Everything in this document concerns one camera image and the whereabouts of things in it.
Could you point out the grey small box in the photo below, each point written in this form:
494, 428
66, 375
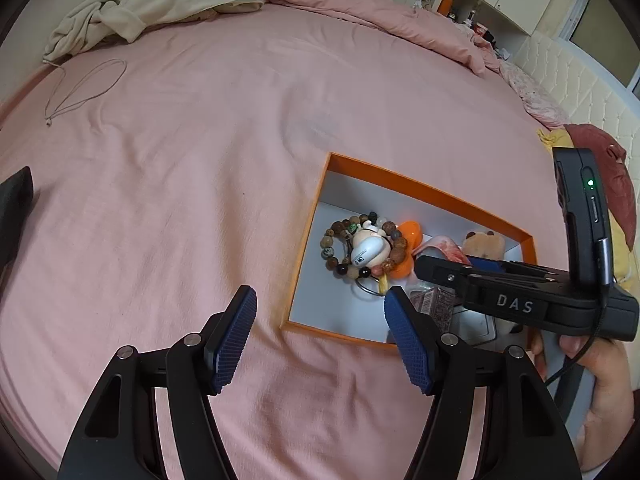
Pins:
472, 327

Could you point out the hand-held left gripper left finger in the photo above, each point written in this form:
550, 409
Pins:
232, 342

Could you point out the pink printed packet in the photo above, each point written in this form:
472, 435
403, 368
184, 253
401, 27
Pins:
445, 249

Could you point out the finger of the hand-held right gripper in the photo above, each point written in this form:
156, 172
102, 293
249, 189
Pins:
487, 263
440, 269

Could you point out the orange contact lens case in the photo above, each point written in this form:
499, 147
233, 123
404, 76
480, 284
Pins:
411, 232

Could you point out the orange bottle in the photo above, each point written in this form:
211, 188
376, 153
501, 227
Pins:
446, 4

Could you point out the brown patterned packet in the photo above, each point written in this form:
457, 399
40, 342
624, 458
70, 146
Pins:
432, 305

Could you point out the beige plush toy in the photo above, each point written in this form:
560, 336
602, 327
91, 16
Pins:
482, 245

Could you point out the dark cloth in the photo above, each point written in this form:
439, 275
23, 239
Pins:
12, 210

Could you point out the cream padded headboard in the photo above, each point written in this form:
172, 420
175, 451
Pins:
575, 85

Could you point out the person's right hand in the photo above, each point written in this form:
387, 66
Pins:
607, 390

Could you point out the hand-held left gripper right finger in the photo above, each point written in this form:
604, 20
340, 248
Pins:
410, 345

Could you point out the pink bed sheet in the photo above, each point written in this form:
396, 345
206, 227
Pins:
175, 160

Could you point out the maroon pillow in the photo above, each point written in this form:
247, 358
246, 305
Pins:
617, 195

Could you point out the orange cardboard box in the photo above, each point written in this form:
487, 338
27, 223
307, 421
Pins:
320, 310

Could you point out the pink floral pillow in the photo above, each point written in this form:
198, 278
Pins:
530, 92

